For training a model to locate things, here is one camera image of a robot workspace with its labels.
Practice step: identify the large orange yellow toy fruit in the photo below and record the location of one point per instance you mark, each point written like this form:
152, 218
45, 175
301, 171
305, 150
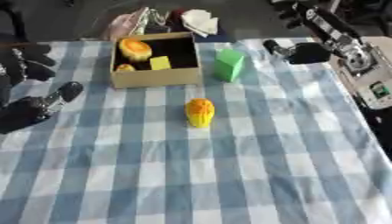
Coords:
135, 49

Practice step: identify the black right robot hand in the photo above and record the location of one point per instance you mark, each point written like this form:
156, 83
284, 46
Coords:
309, 53

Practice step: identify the green rectangular block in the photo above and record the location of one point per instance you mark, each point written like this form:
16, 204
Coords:
228, 65

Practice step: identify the tan cardboard box black inside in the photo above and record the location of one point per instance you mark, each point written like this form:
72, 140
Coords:
153, 77

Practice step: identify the small orange toy fruit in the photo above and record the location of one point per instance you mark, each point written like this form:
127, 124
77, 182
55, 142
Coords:
125, 68

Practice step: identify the yellow cube block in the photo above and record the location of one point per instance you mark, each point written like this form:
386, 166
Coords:
160, 63

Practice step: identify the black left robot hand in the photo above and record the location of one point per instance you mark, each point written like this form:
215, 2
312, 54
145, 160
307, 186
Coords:
23, 112

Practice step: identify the orange yellow toy corn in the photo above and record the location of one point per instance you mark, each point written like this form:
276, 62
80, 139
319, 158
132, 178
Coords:
199, 112

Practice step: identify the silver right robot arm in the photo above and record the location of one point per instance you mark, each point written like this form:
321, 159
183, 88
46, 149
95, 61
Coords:
357, 58

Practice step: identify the white crumpled paper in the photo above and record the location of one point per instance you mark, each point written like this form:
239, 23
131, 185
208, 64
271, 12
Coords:
200, 21

